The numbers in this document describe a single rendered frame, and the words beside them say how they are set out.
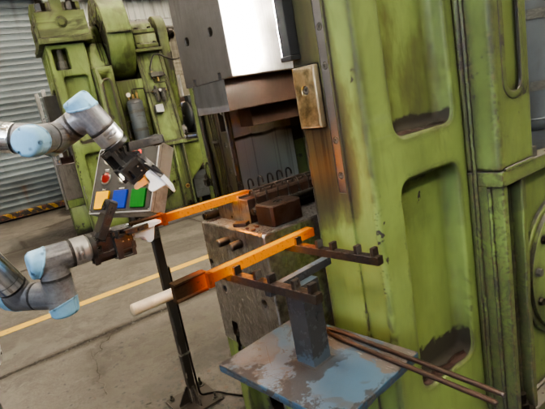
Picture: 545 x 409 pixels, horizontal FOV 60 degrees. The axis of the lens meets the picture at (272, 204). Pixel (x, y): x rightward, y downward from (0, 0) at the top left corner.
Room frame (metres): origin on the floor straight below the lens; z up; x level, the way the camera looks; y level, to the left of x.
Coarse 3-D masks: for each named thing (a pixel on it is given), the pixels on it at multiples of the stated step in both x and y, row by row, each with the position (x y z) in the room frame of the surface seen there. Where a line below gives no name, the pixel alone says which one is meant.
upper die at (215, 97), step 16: (224, 80) 1.45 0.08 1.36; (240, 80) 1.48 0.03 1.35; (256, 80) 1.52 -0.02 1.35; (272, 80) 1.55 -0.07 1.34; (288, 80) 1.59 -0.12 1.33; (208, 96) 1.54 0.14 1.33; (224, 96) 1.46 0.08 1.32; (240, 96) 1.48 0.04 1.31; (256, 96) 1.51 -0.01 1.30; (272, 96) 1.55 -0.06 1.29; (288, 96) 1.58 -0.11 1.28; (208, 112) 1.56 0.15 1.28
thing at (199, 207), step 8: (240, 192) 1.51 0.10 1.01; (208, 200) 1.46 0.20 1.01; (216, 200) 1.46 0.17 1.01; (224, 200) 1.47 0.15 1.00; (232, 200) 1.49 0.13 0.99; (184, 208) 1.41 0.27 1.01; (192, 208) 1.41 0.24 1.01; (200, 208) 1.43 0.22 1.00; (208, 208) 1.44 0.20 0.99; (152, 216) 1.35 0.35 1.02; (160, 216) 1.35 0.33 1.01; (168, 216) 1.36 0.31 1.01; (176, 216) 1.38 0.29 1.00; (184, 216) 1.39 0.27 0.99; (136, 224) 1.31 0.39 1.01; (160, 224) 1.35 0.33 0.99; (168, 224) 1.35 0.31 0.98
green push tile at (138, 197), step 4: (140, 188) 1.79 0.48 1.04; (144, 188) 1.78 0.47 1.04; (132, 192) 1.80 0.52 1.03; (136, 192) 1.79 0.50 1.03; (140, 192) 1.78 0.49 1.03; (144, 192) 1.77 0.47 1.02; (132, 196) 1.80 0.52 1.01; (136, 196) 1.78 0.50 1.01; (140, 196) 1.77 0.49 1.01; (144, 196) 1.76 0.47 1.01; (132, 200) 1.79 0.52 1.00; (136, 200) 1.78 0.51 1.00; (140, 200) 1.76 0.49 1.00; (144, 200) 1.76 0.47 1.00; (132, 204) 1.78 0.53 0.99; (136, 204) 1.77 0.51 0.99; (140, 204) 1.76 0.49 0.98; (144, 204) 1.75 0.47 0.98
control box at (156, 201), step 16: (160, 144) 1.84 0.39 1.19; (160, 160) 1.83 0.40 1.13; (96, 176) 1.96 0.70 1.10; (112, 176) 1.91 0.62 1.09; (96, 192) 1.93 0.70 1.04; (112, 192) 1.87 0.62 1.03; (128, 192) 1.83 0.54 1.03; (160, 192) 1.79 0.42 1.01; (128, 208) 1.79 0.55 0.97; (144, 208) 1.75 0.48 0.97; (160, 208) 1.77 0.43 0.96
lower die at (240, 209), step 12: (288, 180) 1.62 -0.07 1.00; (300, 180) 1.62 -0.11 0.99; (252, 192) 1.52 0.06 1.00; (264, 192) 1.52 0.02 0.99; (276, 192) 1.52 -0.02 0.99; (228, 204) 1.55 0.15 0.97; (240, 204) 1.49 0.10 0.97; (252, 204) 1.46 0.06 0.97; (228, 216) 1.57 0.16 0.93; (240, 216) 1.50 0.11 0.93; (252, 216) 1.46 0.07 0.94
